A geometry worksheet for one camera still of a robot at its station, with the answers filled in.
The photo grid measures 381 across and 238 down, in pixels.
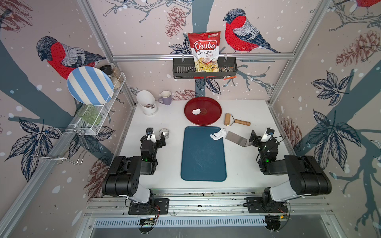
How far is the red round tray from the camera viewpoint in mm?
1099

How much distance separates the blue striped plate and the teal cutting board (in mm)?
539

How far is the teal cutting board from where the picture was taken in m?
0.86

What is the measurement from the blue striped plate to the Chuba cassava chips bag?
1.67ft

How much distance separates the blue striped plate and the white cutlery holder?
0.27 m
